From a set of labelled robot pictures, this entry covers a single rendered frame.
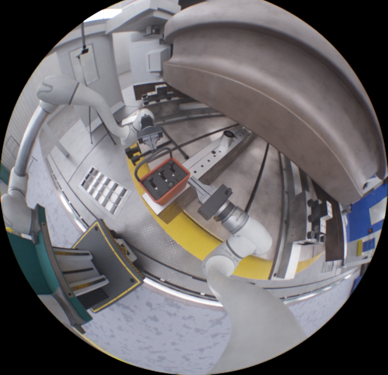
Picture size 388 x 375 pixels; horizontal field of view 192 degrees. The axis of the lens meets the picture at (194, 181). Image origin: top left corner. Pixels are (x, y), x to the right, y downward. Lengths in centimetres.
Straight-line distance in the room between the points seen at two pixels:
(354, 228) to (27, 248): 599
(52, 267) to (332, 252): 274
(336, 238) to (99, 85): 521
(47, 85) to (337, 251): 285
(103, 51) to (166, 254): 395
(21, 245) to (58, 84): 75
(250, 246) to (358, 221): 503
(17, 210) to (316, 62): 161
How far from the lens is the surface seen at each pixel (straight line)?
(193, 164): 68
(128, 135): 76
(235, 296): 18
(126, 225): 140
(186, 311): 153
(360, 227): 522
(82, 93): 57
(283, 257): 127
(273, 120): 73
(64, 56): 320
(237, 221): 38
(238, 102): 77
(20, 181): 89
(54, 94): 56
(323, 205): 116
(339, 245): 226
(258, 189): 126
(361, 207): 536
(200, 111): 182
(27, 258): 87
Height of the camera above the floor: 123
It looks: 62 degrees down
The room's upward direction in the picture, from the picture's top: 10 degrees clockwise
